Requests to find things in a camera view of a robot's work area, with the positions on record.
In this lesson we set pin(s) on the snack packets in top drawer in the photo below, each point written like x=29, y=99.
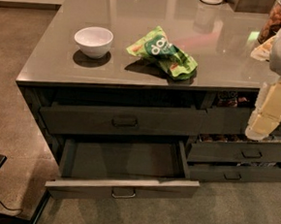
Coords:
x=232, y=99

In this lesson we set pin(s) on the white ceramic bowl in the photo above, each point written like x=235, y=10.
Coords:
x=94, y=41

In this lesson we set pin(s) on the glass jar of nuts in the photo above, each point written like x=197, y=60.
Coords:
x=273, y=23

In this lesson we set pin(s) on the dark box on counter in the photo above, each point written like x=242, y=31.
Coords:
x=251, y=6

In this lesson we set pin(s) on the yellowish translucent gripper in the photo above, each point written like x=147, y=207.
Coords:
x=267, y=113

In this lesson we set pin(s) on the grey drawer cabinet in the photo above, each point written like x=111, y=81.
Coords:
x=149, y=98

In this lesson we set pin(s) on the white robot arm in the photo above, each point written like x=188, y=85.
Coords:
x=275, y=55

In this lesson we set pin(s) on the green snack bag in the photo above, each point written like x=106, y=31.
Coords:
x=155, y=47

